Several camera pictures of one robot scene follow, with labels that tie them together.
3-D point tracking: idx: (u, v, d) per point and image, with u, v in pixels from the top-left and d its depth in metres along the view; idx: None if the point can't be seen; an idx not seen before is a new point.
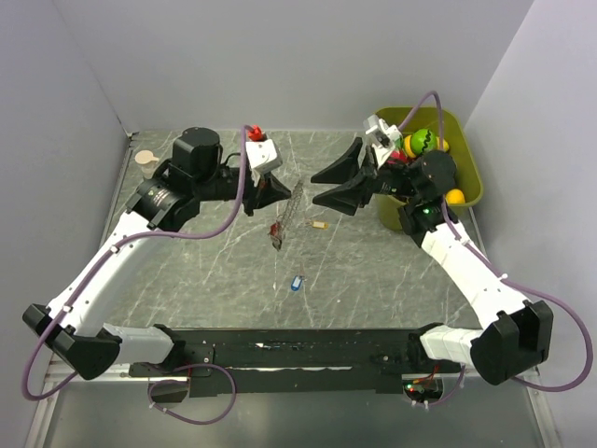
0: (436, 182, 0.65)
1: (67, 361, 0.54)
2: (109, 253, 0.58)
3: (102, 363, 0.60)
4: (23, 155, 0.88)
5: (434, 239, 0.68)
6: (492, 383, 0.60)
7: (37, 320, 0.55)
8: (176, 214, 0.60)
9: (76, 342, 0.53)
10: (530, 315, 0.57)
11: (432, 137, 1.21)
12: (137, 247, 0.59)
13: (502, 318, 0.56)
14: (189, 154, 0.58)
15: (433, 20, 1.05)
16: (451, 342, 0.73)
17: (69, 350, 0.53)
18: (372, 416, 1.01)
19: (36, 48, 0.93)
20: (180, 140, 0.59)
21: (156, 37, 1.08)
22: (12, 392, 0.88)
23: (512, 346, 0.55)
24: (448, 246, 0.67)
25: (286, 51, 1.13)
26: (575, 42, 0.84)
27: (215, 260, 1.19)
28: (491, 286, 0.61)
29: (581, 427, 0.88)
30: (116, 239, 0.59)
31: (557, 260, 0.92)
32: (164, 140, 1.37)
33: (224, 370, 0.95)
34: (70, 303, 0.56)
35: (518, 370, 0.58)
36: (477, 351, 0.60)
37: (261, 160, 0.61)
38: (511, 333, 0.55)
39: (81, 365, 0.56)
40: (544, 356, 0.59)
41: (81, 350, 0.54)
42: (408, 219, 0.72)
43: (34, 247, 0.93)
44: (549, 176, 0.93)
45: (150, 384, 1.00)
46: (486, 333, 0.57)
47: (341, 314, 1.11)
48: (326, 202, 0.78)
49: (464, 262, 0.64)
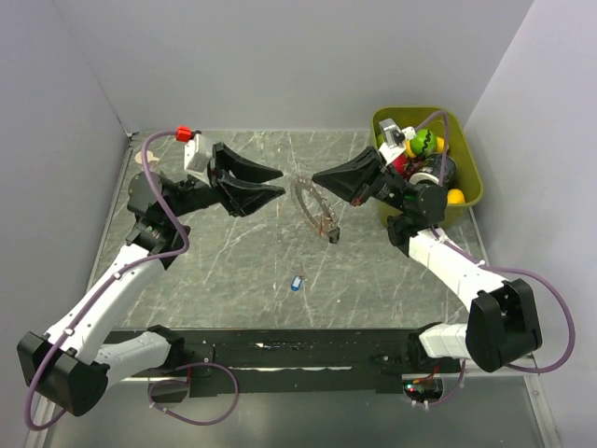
0: (428, 216, 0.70)
1: (64, 390, 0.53)
2: (112, 278, 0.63)
3: (90, 398, 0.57)
4: (22, 153, 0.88)
5: (416, 243, 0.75)
6: (489, 369, 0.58)
7: (36, 346, 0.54)
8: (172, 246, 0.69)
9: (78, 361, 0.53)
10: (511, 294, 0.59)
11: (432, 137, 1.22)
12: (138, 274, 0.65)
13: (480, 297, 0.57)
14: (145, 210, 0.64)
15: (433, 20, 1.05)
16: (448, 336, 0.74)
17: (71, 373, 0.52)
18: (372, 416, 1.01)
19: (35, 48, 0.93)
20: (133, 202, 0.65)
21: (155, 37, 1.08)
22: (12, 394, 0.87)
23: (496, 321, 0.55)
24: (429, 245, 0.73)
25: (285, 51, 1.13)
26: (574, 43, 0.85)
27: (214, 261, 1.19)
28: (470, 272, 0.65)
29: (583, 428, 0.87)
30: (118, 268, 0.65)
31: (555, 261, 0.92)
32: (164, 140, 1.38)
33: (225, 369, 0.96)
34: (72, 327, 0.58)
35: (512, 353, 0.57)
36: (468, 339, 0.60)
37: (187, 159, 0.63)
38: (492, 308, 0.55)
39: (77, 395, 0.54)
40: (535, 339, 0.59)
41: (82, 375, 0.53)
42: (392, 231, 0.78)
43: (34, 246, 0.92)
44: (548, 176, 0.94)
45: (150, 384, 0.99)
46: (470, 316, 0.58)
47: (341, 314, 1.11)
48: (326, 184, 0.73)
49: (445, 257, 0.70)
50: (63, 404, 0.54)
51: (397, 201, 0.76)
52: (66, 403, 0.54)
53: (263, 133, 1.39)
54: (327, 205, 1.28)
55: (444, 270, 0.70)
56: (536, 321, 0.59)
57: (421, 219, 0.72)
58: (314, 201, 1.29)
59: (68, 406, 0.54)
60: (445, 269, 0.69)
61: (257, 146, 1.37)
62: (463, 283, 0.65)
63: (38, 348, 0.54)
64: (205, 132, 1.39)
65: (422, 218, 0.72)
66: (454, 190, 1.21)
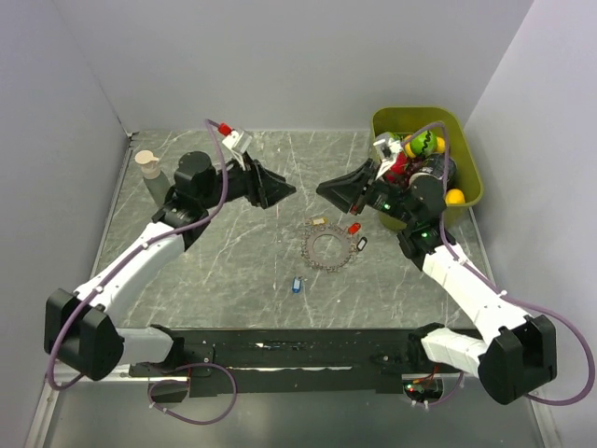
0: (426, 202, 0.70)
1: (90, 346, 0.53)
2: (140, 246, 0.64)
3: (107, 363, 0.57)
4: (22, 154, 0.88)
5: (433, 260, 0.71)
6: (500, 401, 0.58)
7: (65, 301, 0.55)
8: (194, 231, 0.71)
9: (106, 315, 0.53)
10: (532, 330, 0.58)
11: (432, 137, 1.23)
12: (163, 246, 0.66)
13: (503, 334, 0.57)
14: (188, 182, 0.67)
15: (433, 20, 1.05)
16: (455, 351, 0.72)
17: (98, 328, 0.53)
18: (372, 416, 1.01)
19: (36, 48, 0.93)
20: (178, 171, 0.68)
21: (156, 38, 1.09)
22: (12, 394, 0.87)
23: (516, 359, 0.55)
24: (447, 267, 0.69)
25: (285, 52, 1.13)
26: (575, 43, 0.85)
27: (214, 261, 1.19)
28: (492, 304, 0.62)
29: (583, 429, 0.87)
30: (145, 237, 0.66)
31: (555, 262, 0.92)
32: (164, 140, 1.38)
33: (224, 370, 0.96)
34: (102, 285, 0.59)
35: (526, 387, 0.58)
36: (483, 370, 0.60)
37: (233, 140, 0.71)
38: (515, 347, 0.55)
39: (99, 356, 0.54)
40: (551, 373, 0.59)
41: (106, 332, 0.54)
42: (407, 244, 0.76)
43: (34, 247, 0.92)
44: (549, 176, 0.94)
45: (150, 384, 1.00)
46: (490, 350, 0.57)
47: (341, 314, 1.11)
48: (327, 195, 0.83)
49: (465, 281, 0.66)
50: (81, 365, 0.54)
51: (395, 211, 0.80)
52: (85, 365, 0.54)
53: (262, 133, 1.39)
54: (327, 205, 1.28)
55: (463, 295, 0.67)
56: (554, 357, 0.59)
57: (423, 211, 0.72)
58: (314, 201, 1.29)
59: (87, 366, 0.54)
60: (464, 295, 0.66)
61: (257, 146, 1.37)
62: (481, 315, 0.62)
63: (66, 304, 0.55)
64: (205, 132, 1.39)
65: (422, 211, 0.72)
66: (454, 190, 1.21)
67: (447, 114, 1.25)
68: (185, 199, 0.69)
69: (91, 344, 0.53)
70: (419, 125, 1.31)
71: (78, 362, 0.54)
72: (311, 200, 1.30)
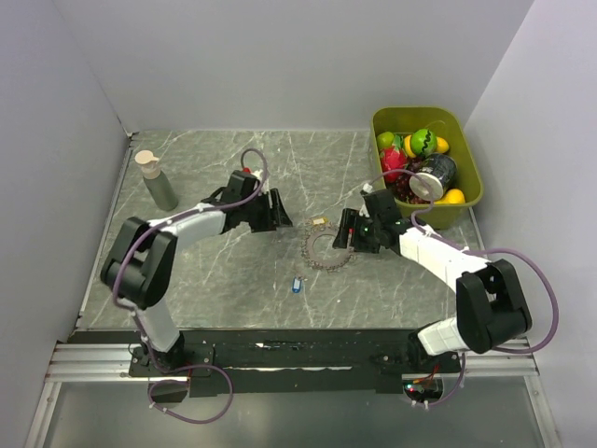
0: (377, 194, 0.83)
1: (155, 263, 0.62)
2: (197, 210, 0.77)
3: (154, 294, 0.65)
4: (21, 153, 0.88)
5: (406, 239, 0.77)
6: (481, 348, 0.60)
7: (140, 224, 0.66)
8: (230, 218, 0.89)
9: (173, 237, 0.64)
10: (494, 272, 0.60)
11: (432, 137, 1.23)
12: (212, 216, 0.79)
13: (464, 275, 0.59)
14: (242, 182, 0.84)
15: (432, 20, 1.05)
16: (444, 328, 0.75)
17: (166, 245, 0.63)
18: (372, 416, 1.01)
19: (36, 48, 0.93)
20: (235, 174, 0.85)
21: (156, 38, 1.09)
22: (12, 394, 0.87)
23: (481, 300, 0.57)
24: (417, 241, 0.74)
25: (285, 52, 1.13)
26: (574, 42, 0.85)
27: (214, 261, 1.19)
28: (455, 258, 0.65)
29: (583, 429, 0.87)
30: (202, 204, 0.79)
31: (554, 262, 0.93)
32: (165, 140, 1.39)
33: (223, 371, 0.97)
34: (173, 220, 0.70)
35: (503, 331, 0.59)
36: (461, 319, 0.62)
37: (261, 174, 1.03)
38: (477, 286, 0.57)
39: (158, 277, 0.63)
40: (526, 315, 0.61)
41: (171, 252, 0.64)
42: (382, 235, 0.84)
43: (33, 246, 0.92)
44: (548, 175, 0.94)
45: (150, 384, 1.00)
46: (458, 298, 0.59)
47: (341, 314, 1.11)
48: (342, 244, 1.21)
49: (432, 246, 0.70)
50: (143, 277, 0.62)
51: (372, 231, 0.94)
52: (141, 282, 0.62)
53: (263, 133, 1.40)
54: (327, 205, 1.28)
55: (432, 262, 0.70)
56: (523, 299, 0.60)
57: (379, 205, 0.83)
58: (314, 201, 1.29)
59: (147, 277, 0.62)
60: (432, 258, 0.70)
61: (257, 146, 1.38)
62: (449, 269, 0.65)
63: (140, 226, 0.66)
64: (205, 132, 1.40)
65: (376, 209, 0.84)
66: (454, 190, 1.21)
67: (447, 114, 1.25)
68: (230, 195, 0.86)
69: (159, 256, 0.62)
70: (418, 124, 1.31)
71: (140, 274, 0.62)
72: (311, 200, 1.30)
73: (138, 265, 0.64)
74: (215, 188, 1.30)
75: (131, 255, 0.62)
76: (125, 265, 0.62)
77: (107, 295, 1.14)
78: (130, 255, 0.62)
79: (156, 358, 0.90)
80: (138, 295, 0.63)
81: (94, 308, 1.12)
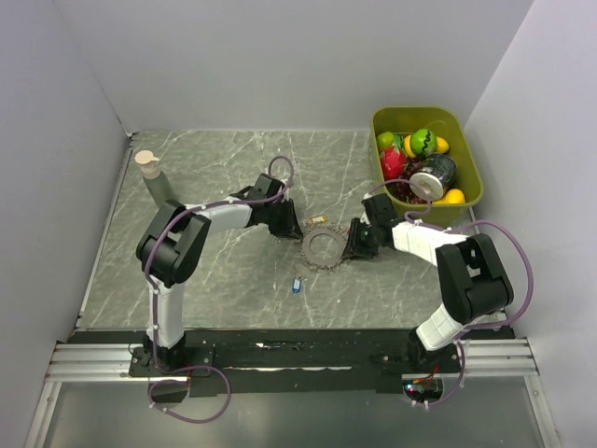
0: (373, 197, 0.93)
1: (187, 244, 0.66)
2: (226, 202, 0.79)
3: (185, 272, 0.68)
4: (21, 153, 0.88)
5: (397, 230, 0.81)
6: (465, 315, 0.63)
7: (177, 205, 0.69)
8: (256, 216, 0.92)
9: (207, 220, 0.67)
10: (474, 245, 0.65)
11: (432, 137, 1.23)
12: (240, 209, 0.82)
13: (442, 245, 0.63)
14: (270, 182, 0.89)
15: (432, 20, 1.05)
16: (437, 314, 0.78)
17: (200, 228, 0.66)
18: (372, 416, 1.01)
19: (36, 48, 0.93)
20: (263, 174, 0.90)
21: (157, 38, 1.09)
22: (12, 393, 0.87)
23: (458, 266, 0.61)
24: (407, 229, 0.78)
25: (285, 52, 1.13)
26: (574, 41, 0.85)
27: (214, 260, 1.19)
28: (437, 237, 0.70)
29: (583, 429, 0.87)
30: (231, 198, 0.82)
31: (553, 261, 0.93)
32: (165, 140, 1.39)
33: (222, 373, 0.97)
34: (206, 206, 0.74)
35: (483, 300, 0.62)
36: (445, 292, 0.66)
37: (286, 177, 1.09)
38: (453, 253, 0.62)
39: (188, 258, 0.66)
40: (506, 286, 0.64)
41: (203, 235, 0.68)
42: (379, 231, 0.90)
43: (33, 246, 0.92)
44: (548, 174, 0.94)
45: (150, 384, 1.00)
46: (439, 267, 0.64)
47: (341, 314, 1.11)
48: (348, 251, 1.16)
49: (419, 232, 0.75)
50: (176, 254, 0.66)
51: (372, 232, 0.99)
52: (173, 260, 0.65)
53: (263, 133, 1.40)
54: (327, 205, 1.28)
55: (419, 244, 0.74)
56: (501, 268, 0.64)
57: (375, 206, 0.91)
58: (314, 201, 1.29)
59: (180, 255, 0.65)
60: (419, 242, 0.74)
61: (257, 146, 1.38)
62: (432, 246, 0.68)
63: (176, 208, 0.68)
64: (205, 132, 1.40)
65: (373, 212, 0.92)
66: (454, 190, 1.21)
67: (447, 114, 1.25)
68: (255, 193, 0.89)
69: (194, 236, 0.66)
70: (418, 124, 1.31)
71: (173, 252, 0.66)
72: (312, 200, 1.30)
73: (171, 244, 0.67)
74: (215, 188, 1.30)
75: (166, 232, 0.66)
76: (159, 243, 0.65)
77: (107, 295, 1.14)
78: (164, 234, 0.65)
79: (158, 359, 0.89)
80: (169, 272, 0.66)
81: (94, 308, 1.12)
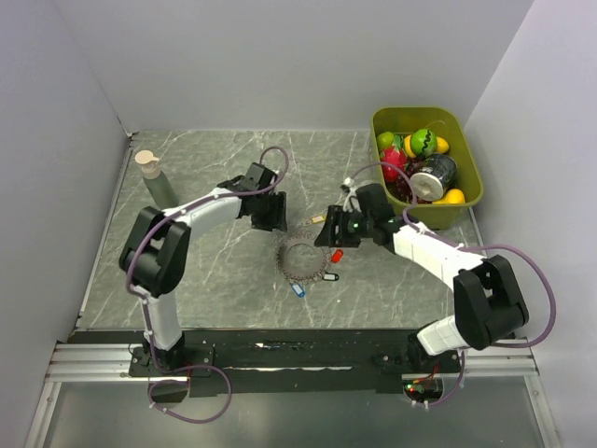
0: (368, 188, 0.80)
1: (166, 255, 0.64)
2: (213, 196, 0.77)
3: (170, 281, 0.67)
4: (22, 153, 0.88)
5: (400, 237, 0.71)
6: (480, 343, 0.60)
7: (153, 215, 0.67)
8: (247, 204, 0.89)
9: (187, 229, 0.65)
10: (491, 269, 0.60)
11: (432, 137, 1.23)
12: (228, 202, 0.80)
13: (462, 272, 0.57)
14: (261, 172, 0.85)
15: (433, 20, 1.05)
16: (442, 326, 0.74)
17: (176, 239, 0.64)
18: (372, 416, 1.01)
19: (36, 48, 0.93)
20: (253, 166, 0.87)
21: (157, 38, 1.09)
22: (12, 394, 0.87)
23: (479, 298, 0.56)
24: (411, 238, 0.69)
25: (286, 52, 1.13)
26: (574, 41, 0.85)
27: (215, 260, 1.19)
28: (451, 254, 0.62)
29: (583, 429, 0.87)
30: (218, 190, 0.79)
31: (552, 261, 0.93)
32: (165, 140, 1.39)
33: (222, 372, 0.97)
34: (187, 209, 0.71)
35: (502, 328, 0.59)
36: (459, 318, 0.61)
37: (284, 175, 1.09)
38: (475, 283, 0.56)
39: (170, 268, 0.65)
40: (522, 309, 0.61)
41: (186, 240, 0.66)
42: (376, 233, 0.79)
43: (33, 246, 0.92)
44: (548, 174, 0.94)
45: (150, 384, 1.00)
46: (455, 294, 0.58)
47: (341, 314, 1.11)
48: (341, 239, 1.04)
49: (426, 245, 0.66)
50: (158, 265, 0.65)
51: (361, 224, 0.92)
52: (154, 272, 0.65)
53: (263, 133, 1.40)
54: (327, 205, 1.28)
55: (428, 259, 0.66)
56: (520, 293, 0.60)
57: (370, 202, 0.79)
58: (314, 201, 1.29)
59: (162, 266, 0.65)
60: (428, 258, 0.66)
61: (257, 146, 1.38)
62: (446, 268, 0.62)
63: (154, 218, 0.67)
64: (205, 132, 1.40)
65: (368, 206, 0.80)
66: (454, 190, 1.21)
67: (447, 114, 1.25)
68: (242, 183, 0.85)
69: (173, 247, 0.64)
70: (418, 124, 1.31)
71: (156, 262, 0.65)
72: (311, 200, 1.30)
73: (153, 254, 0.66)
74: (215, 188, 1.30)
75: (145, 244, 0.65)
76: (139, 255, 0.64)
77: (107, 295, 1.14)
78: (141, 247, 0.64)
79: (157, 359, 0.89)
80: (154, 282, 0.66)
81: (94, 308, 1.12)
